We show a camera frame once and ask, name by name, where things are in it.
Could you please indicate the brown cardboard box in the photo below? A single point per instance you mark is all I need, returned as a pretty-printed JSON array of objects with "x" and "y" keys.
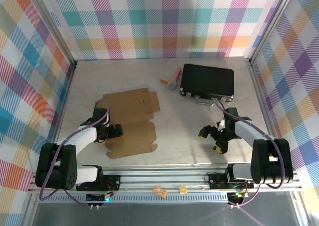
[{"x": 129, "y": 106}]

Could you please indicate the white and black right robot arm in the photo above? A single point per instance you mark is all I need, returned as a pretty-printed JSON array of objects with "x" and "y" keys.
[{"x": 249, "y": 131}]

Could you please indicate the black briefcase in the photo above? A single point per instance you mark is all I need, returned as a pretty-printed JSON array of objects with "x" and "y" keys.
[{"x": 207, "y": 80}]

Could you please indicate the right controller board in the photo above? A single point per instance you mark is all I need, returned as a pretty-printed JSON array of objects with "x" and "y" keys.
[{"x": 238, "y": 197}]

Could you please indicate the controller board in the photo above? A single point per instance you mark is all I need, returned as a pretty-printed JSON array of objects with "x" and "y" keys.
[
  {"x": 99, "y": 197},
  {"x": 238, "y": 197}
]

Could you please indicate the left controller board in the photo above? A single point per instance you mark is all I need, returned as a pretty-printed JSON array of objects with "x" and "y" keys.
[{"x": 99, "y": 197}]

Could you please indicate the yellow sticker label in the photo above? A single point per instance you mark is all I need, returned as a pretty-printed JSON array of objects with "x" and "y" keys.
[{"x": 183, "y": 189}]

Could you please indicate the pink toy microphone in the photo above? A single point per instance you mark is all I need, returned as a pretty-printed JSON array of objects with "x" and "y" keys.
[{"x": 177, "y": 73}]

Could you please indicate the orange sticker label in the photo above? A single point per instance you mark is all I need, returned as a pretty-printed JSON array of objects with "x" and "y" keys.
[{"x": 159, "y": 191}]

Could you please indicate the slotted metal strip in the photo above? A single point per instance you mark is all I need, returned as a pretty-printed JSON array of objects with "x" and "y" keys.
[{"x": 162, "y": 198}]

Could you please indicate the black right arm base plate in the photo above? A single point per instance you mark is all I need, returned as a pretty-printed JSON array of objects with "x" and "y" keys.
[{"x": 215, "y": 181}]

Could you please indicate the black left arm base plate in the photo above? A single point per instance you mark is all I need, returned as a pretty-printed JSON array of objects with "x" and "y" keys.
[{"x": 112, "y": 182}]

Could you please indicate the aluminium side rail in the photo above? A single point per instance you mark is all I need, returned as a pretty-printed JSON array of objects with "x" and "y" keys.
[
  {"x": 266, "y": 111},
  {"x": 69, "y": 86}
]

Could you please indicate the aluminium mounting rail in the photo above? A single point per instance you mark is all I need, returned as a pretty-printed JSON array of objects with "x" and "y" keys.
[{"x": 162, "y": 180}]

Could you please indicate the aluminium corner post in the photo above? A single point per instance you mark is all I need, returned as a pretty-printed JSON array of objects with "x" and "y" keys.
[
  {"x": 52, "y": 24},
  {"x": 271, "y": 24}
]

